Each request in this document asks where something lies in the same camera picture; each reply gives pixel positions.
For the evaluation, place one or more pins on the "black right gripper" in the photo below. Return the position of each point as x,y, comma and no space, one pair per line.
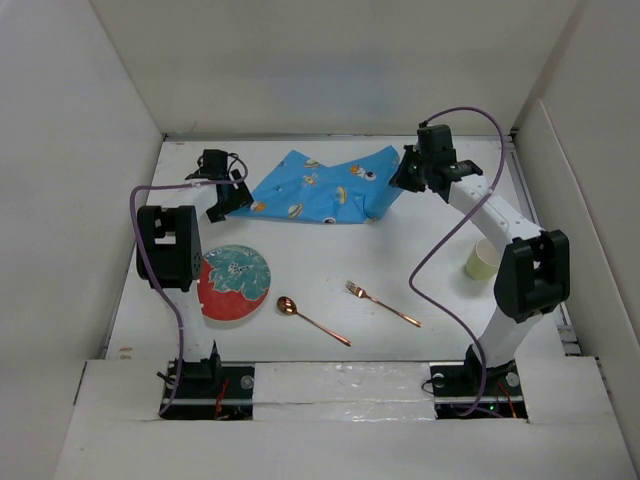
400,178

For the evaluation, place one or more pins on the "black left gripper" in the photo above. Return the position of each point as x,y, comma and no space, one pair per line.
240,199

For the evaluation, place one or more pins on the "blue space-print cloth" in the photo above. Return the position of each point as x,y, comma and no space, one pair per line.
301,189

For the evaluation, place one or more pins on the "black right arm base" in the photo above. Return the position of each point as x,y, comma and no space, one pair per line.
455,387

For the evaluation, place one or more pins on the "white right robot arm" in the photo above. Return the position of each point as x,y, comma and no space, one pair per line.
534,270

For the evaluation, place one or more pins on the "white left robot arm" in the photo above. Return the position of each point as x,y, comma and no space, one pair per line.
168,246

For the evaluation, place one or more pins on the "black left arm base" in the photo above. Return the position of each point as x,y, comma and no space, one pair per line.
208,390

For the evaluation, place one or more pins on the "red and teal plate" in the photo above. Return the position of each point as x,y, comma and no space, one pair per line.
234,282

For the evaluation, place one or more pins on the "pale yellow paper cup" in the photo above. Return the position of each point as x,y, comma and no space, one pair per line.
483,261

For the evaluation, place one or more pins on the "copper fork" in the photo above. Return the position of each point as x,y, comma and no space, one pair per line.
362,294

